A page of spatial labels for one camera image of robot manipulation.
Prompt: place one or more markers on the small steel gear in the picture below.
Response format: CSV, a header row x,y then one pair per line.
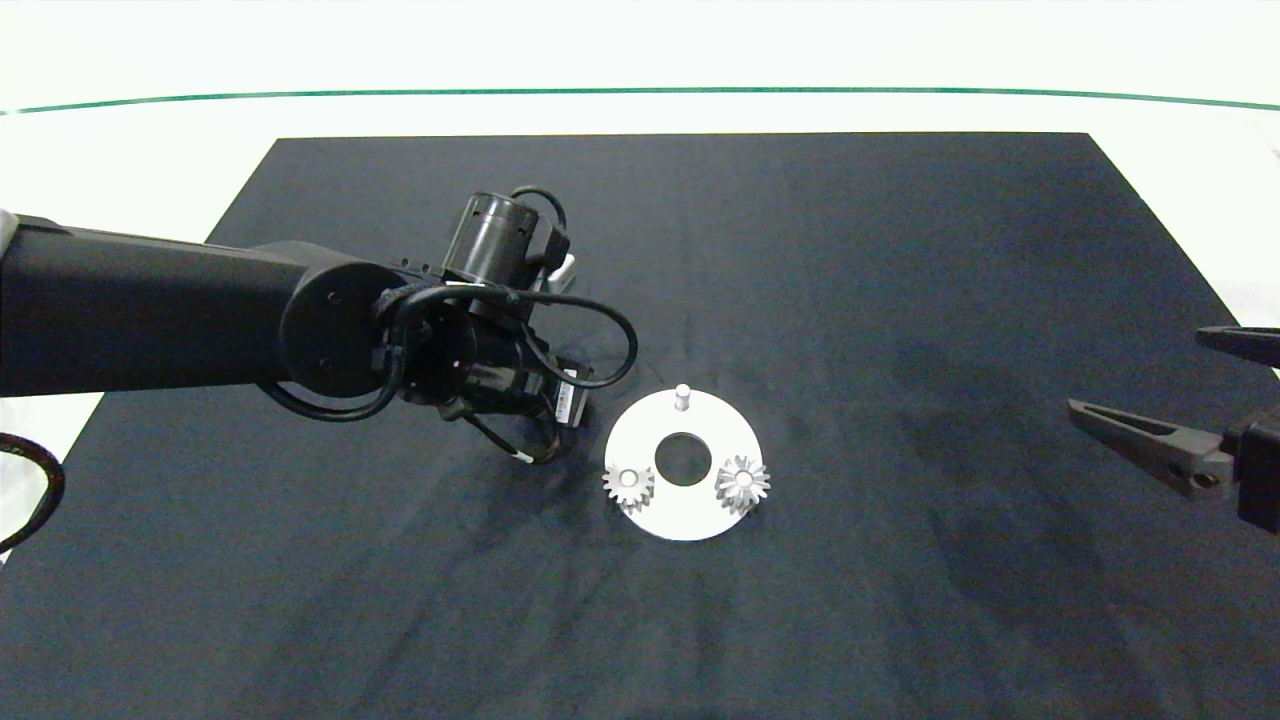
x,y
642,489
757,487

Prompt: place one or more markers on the round white plate with pins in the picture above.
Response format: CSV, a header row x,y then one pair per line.
x,y
683,515

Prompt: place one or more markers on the dark mat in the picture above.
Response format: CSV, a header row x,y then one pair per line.
x,y
900,300

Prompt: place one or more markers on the boxy wrist camera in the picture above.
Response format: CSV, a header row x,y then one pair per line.
x,y
566,400

